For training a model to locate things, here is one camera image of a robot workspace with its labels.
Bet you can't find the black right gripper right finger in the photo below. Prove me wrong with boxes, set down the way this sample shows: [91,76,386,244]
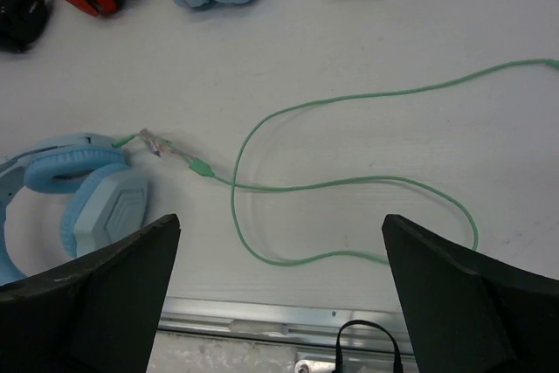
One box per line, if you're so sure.
[382,215,558,372]

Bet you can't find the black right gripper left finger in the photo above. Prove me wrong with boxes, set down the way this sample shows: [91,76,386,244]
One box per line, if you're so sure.
[1,214,181,372]

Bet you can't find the light blue gaming headphones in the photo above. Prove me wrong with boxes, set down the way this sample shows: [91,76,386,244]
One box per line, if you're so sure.
[0,131,150,285]

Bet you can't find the aluminium table edge rail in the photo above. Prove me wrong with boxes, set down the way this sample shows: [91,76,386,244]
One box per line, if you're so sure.
[159,297,418,372]

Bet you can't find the black thin base cable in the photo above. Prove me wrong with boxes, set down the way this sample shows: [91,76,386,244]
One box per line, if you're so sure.
[335,320,405,373]

